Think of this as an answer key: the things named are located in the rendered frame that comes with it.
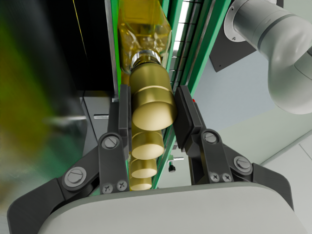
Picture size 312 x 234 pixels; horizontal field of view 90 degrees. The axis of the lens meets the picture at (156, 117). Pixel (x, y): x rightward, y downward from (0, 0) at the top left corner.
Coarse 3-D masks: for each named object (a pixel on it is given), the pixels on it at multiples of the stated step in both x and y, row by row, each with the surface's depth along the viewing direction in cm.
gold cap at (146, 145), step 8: (136, 128) 16; (136, 136) 15; (144, 136) 15; (152, 136) 15; (160, 136) 16; (136, 144) 15; (144, 144) 15; (152, 144) 15; (160, 144) 15; (136, 152) 15; (144, 152) 16; (152, 152) 16; (160, 152) 16
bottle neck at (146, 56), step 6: (138, 54) 14; (144, 54) 14; (150, 54) 14; (156, 54) 15; (132, 60) 15; (138, 60) 14; (144, 60) 14; (150, 60) 14; (156, 60) 14; (132, 66) 15
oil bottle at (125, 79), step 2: (122, 72) 20; (122, 74) 20; (124, 74) 19; (122, 76) 19; (124, 76) 19; (126, 76) 19; (128, 76) 19; (122, 78) 19; (124, 78) 19; (126, 78) 19; (128, 78) 19; (122, 80) 19; (124, 80) 19; (126, 80) 19; (128, 80) 19; (122, 82) 19; (124, 82) 19; (126, 82) 19; (128, 82) 19; (128, 84) 19
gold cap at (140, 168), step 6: (132, 156) 21; (132, 162) 20; (138, 162) 19; (144, 162) 19; (150, 162) 20; (132, 168) 20; (138, 168) 19; (144, 168) 19; (150, 168) 19; (156, 168) 20; (132, 174) 20; (138, 174) 20; (144, 174) 20; (150, 174) 20
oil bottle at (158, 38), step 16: (128, 0) 19; (144, 0) 20; (128, 16) 16; (144, 16) 16; (160, 16) 17; (128, 32) 14; (144, 32) 15; (160, 32) 15; (128, 48) 15; (144, 48) 15; (160, 48) 15; (128, 64) 16
